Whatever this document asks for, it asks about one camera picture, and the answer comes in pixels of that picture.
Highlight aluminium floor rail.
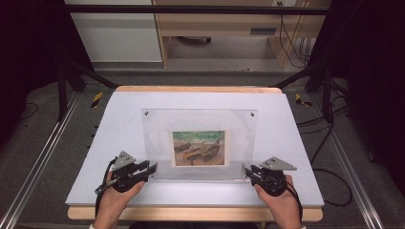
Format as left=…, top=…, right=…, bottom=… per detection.
left=309, top=94, right=386, bottom=229
left=0, top=92, right=82, bottom=229

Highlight wooden table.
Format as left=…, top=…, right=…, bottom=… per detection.
left=67, top=85, right=324, bottom=222

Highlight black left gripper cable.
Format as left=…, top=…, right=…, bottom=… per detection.
left=94, top=156, right=117, bottom=221

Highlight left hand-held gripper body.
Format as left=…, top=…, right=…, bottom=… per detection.
left=95, top=150, right=151, bottom=195

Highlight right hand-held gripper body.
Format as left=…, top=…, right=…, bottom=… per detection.
left=257, top=156, right=298, bottom=198

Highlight person's left hand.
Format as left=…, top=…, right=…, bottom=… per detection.
left=92, top=170, right=147, bottom=229

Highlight black object under desk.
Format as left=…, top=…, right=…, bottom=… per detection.
left=176, top=35, right=212, bottom=45

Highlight black curtain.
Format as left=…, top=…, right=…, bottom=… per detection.
left=0, top=0, right=94, bottom=152
left=306, top=0, right=405, bottom=195

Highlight clear acrylic photo frame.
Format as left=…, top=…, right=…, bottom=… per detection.
left=140, top=108, right=259, bottom=183

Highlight black horizontal metal bar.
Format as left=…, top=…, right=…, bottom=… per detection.
left=62, top=4, right=332, bottom=16

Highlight boat painting print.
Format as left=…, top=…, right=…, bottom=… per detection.
left=168, top=129, right=230, bottom=168

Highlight person's right hand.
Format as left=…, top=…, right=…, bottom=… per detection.
left=253, top=175, right=304, bottom=229

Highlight black metal stand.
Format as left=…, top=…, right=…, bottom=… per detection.
left=272, top=60, right=334, bottom=124
left=56, top=59, right=119, bottom=122

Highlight black hanging cables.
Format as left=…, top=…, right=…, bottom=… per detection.
left=276, top=1, right=317, bottom=69

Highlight light wooden desk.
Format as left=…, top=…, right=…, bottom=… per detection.
left=151, top=0, right=332, bottom=70

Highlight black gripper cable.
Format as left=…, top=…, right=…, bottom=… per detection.
left=94, top=156, right=117, bottom=221
left=285, top=180, right=305, bottom=224

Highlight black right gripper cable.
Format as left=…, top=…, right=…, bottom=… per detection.
left=285, top=180, right=305, bottom=224

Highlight long black floor cable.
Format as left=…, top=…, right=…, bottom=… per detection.
left=310, top=122, right=354, bottom=208

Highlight black floor cable bundle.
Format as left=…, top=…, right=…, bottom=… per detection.
left=296, top=94, right=351, bottom=135

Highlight grey desk label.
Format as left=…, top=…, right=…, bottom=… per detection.
left=249, top=27, right=278, bottom=36

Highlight thin black floor cable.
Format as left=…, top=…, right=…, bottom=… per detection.
left=19, top=101, right=40, bottom=122

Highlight pale grey table mat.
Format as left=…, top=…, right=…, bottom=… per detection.
left=65, top=91, right=326, bottom=208

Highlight white cabinet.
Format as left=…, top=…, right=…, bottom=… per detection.
left=62, top=0, right=163, bottom=64

